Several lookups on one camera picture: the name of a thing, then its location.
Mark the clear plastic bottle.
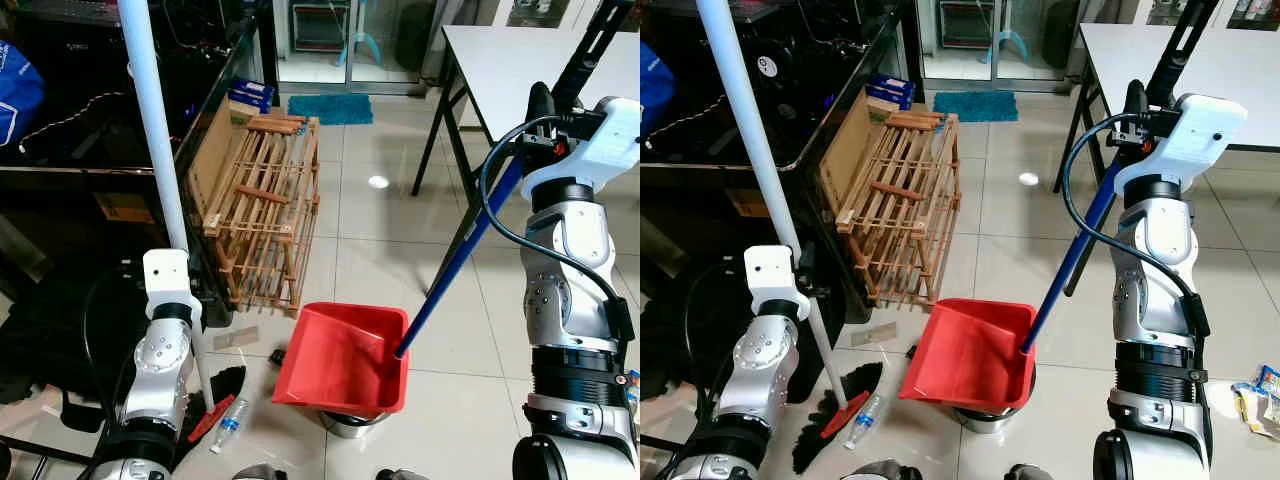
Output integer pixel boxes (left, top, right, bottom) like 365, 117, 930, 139
210, 398, 251, 454
845, 393, 886, 451

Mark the teal floor mat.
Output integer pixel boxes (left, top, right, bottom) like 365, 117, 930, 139
288, 93, 374, 126
932, 90, 1019, 123

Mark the small blue box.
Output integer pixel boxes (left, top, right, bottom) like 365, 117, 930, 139
228, 80, 276, 114
866, 73, 916, 111

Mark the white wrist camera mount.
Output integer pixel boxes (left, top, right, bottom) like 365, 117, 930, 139
745, 245, 813, 323
143, 248, 204, 326
520, 97, 641, 201
1113, 93, 1249, 196

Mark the white table with black legs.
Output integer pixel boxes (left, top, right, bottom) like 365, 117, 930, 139
412, 25, 641, 291
1052, 22, 1280, 296

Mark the yellow and white snack packet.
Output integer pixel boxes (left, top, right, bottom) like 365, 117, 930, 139
1230, 382, 1279, 438

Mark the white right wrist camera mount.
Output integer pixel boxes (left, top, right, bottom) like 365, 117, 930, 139
520, 97, 641, 201
1113, 93, 1249, 196

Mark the red dustpan with blue handle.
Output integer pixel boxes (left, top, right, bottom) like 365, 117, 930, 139
272, 0, 641, 416
898, 0, 1223, 413

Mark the pale blue handled red broom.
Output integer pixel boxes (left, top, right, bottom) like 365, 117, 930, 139
117, 0, 249, 446
695, 0, 886, 476

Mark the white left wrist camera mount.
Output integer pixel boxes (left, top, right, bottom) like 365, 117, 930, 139
745, 245, 813, 323
143, 248, 204, 326

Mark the brown cardboard box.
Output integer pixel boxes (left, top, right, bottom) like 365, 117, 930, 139
820, 95, 896, 206
188, 95, 263, 216

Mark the black glass top desk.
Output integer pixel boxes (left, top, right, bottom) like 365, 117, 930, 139
0, 0, 263, 301
640, 0, 906, 301

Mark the blue cloth with white print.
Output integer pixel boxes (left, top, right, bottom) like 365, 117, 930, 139
640, 42, 678, 136
0, 40, 47, 151

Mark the wooden slat rack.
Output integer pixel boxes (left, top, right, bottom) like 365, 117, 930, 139
835, 108, 963, 306
205, 112, 321, 316

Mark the glass door with white frame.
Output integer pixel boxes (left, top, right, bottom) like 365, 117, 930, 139
915, 0, 1086, 86
272, 0, 446, 93

